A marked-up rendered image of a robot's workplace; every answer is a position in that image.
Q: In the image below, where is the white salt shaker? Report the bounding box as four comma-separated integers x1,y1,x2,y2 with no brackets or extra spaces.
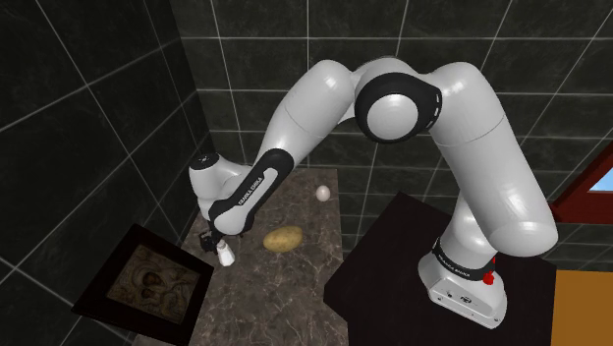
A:
216,241,237,267

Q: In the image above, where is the yellow potato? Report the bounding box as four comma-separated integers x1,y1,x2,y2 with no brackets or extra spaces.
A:
262,225,305,254

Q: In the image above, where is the black robot stand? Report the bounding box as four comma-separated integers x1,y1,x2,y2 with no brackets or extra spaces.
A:
323,191,558,346

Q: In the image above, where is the orange brown cabinet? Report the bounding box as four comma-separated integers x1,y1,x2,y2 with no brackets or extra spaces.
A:
550,269,613,346

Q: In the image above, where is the dark red framed window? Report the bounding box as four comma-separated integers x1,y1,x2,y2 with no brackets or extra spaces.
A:
548,140,613,226

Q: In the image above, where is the black framed wall picture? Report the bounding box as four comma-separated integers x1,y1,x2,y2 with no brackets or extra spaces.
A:
70,222,216,346

